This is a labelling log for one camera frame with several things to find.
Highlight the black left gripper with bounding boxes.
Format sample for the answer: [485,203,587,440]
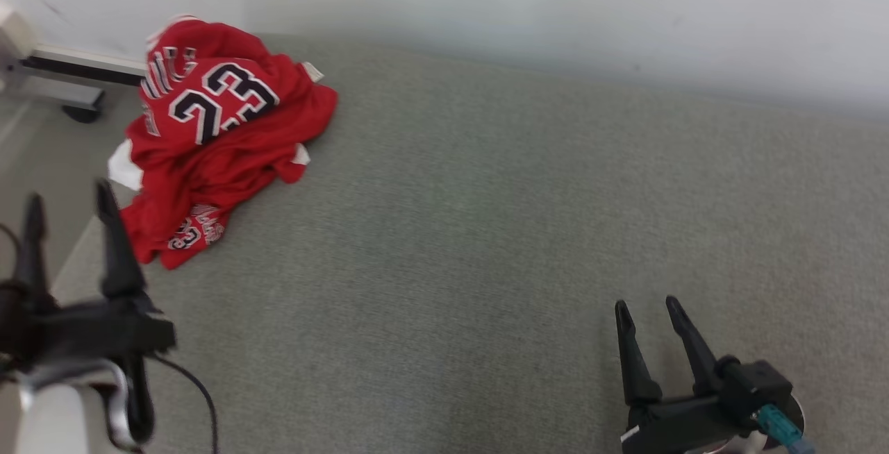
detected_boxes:
[0,180,176,371]

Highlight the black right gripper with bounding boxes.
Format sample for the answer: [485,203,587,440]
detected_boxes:
[615,295,758,454]

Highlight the red Bulls 23 shorts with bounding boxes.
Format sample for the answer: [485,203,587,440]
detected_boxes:
[108,138,310,271]

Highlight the red Bulls 23 jersey top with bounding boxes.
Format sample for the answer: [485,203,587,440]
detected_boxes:
[127,15,339,185]

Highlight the white grey wheeled stand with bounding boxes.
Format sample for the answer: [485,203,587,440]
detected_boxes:
[0,6,147,113]

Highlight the teal right camera connector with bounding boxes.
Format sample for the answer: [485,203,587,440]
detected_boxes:
[757,404,817,454]

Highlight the thin black cable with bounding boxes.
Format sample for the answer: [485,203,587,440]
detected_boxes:
[146,351,222,454]

